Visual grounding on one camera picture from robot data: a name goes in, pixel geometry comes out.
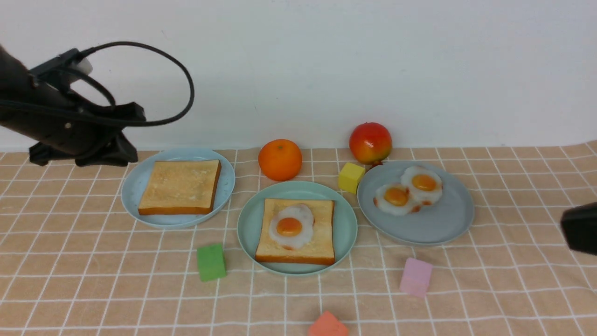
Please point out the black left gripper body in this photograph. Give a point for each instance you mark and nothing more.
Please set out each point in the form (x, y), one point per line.
(87, 143)

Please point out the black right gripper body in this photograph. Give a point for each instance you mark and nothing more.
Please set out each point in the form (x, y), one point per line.
(579, 227)

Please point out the toast slice top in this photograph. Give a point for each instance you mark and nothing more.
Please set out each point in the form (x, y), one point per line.
(181, 188)

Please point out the toast slice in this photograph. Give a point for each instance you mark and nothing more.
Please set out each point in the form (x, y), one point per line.
(320, 251)
(181, 188)

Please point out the large fried egg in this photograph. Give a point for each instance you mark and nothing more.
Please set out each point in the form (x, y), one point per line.
(292, 227)

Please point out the toast slice bottom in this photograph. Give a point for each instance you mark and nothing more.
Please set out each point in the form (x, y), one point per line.
(320, 251)

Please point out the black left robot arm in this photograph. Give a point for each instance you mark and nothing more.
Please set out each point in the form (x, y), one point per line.
(59, 105)

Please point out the light blue plate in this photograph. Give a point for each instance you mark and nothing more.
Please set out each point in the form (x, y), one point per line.
(136, 182)

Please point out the checkered beige tablecloth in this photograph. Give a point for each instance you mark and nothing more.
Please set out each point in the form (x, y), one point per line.
(74, 263)

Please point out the grey plate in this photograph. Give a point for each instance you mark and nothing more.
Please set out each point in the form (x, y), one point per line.
(432, 225)

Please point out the fried egg back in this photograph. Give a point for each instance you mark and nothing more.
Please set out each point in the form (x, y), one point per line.
(424, 185)

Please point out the pink foam cube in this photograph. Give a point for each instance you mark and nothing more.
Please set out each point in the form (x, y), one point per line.
(416, 277)

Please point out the green foam cube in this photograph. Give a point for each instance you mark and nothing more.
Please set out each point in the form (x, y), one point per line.
(211, 262)

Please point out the fried egg middle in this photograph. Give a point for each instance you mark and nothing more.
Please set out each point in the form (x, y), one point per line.
(395, 199)

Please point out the orange fruit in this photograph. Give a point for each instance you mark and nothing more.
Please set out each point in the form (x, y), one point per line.
(280, 160)

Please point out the green plate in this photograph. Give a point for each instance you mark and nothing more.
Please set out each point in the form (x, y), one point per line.
(345, 227)

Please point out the red yellow apple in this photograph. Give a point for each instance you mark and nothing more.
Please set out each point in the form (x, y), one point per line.
(370, 143)

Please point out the yellow foam cube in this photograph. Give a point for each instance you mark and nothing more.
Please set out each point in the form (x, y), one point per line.
(350, 176)

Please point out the orange foam cube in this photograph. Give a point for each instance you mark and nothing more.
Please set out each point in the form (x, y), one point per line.
(327, 325)

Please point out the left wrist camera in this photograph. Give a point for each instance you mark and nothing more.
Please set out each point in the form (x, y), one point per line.
(48, 71)

